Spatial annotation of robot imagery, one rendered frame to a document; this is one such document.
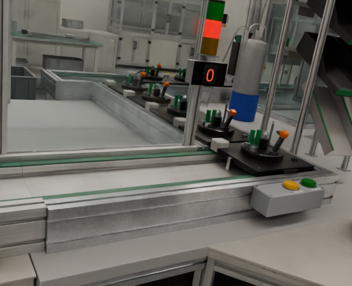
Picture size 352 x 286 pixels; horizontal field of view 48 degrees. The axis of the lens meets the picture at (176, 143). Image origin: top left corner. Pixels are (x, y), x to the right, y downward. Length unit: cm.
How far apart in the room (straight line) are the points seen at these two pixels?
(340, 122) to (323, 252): 60
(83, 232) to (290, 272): 46
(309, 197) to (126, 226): 51
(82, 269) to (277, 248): 47
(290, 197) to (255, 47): 124
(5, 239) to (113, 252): 22
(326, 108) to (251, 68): 76
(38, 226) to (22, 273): 9
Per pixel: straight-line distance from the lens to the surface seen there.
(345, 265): 104
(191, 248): 93
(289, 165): 127
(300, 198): 111
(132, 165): 116
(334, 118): 152
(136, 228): 92
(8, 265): 84
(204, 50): 120
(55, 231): 84
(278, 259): 97
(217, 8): 120
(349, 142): 150
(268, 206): 104
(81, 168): 110
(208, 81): 121
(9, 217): 82
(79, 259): 85
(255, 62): 219
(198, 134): 141
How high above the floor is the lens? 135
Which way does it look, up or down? 17 degrees down
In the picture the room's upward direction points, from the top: 9 degrees clockwise
